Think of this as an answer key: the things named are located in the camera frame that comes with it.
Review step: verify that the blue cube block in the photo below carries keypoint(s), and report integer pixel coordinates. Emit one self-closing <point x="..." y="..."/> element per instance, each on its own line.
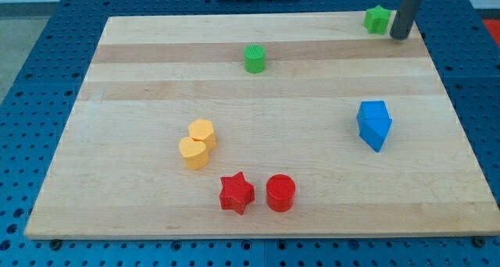
<point x="372" y="110"/>

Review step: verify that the blue triangular prism block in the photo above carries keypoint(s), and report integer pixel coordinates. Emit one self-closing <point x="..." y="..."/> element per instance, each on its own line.
<point x="374" y="131"/>

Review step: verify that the yellow heart block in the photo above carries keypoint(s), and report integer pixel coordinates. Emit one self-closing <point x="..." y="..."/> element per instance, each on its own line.
<point x="194" y="153"/>

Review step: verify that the wooden board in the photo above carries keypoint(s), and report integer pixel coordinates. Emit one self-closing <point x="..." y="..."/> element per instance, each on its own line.
<point x="117" y="172"/>

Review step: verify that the red cylinder block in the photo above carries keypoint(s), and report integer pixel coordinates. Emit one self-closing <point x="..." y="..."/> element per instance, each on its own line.
<point x="280" y="192"/>

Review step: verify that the red star block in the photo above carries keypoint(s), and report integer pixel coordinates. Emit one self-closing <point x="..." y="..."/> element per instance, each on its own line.
<point x="236" y="193"/>

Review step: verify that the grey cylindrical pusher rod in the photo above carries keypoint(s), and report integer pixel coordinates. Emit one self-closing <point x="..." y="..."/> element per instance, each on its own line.
<point x="404" y="19"/>

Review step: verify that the yellow hexagon block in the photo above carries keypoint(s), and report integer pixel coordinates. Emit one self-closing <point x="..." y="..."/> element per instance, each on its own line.
<point x="203" y="130"/>

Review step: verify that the green star block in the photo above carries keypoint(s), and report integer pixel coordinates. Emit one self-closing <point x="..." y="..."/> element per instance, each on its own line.
<point x="376" y="20"/>

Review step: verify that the green cylinder block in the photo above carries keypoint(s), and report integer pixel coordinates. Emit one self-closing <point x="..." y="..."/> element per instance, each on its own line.
<point x="254" y="58"/>

